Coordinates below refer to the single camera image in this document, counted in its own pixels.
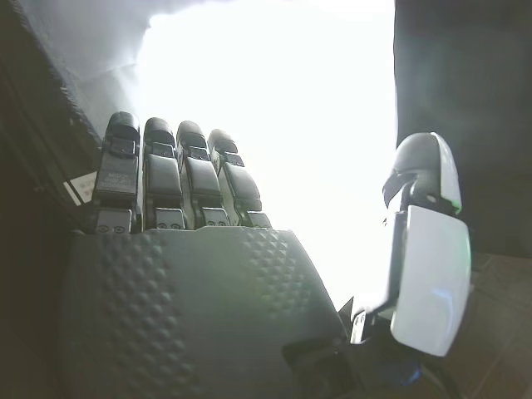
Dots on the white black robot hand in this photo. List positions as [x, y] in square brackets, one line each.
[199, 299]

